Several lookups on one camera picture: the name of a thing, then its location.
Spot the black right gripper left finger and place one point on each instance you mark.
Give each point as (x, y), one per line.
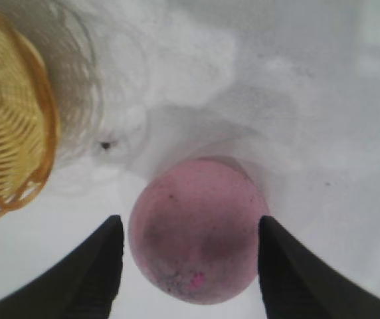
(83, 276)

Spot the yellow woven wicker basket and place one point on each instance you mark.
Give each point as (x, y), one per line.
(10, 133)

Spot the pink soft peach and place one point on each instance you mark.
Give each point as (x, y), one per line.
(196, 216)

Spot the small dark crumb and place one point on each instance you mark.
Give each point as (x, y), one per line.
(105, 145)

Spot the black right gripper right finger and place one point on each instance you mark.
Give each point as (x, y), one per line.
(296, 285)

